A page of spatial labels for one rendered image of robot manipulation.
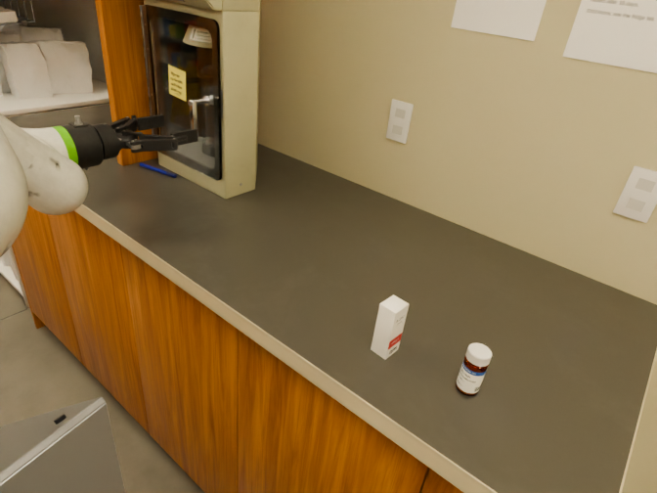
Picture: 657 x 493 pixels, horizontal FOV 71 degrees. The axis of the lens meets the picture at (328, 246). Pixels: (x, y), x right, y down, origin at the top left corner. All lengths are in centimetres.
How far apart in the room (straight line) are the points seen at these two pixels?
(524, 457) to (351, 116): 107
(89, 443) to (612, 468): 69
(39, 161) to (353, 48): 93
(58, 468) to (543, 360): 78
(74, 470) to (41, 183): 57
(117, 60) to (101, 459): 120
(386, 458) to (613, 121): 85
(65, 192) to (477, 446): 79
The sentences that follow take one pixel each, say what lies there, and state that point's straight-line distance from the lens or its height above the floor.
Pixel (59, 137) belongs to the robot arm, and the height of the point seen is 118.
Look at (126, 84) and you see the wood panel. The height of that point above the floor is 118.
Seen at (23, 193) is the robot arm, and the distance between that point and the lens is 38.
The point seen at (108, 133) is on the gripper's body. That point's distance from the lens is 110.
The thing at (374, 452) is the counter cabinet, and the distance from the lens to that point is 87.
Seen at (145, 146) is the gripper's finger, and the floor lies 114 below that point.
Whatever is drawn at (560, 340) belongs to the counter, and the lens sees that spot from 102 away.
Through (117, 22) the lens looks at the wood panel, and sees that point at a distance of 147.
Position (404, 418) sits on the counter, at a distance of 76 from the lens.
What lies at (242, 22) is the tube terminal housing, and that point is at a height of 139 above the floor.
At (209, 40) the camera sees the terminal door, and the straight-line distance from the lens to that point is 121.
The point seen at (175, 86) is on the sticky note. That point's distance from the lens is 136.
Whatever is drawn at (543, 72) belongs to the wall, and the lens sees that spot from 123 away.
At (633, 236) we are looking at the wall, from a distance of 126.
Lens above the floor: 151
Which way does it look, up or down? 31 degrees down
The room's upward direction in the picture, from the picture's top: 7 degrees clockwise
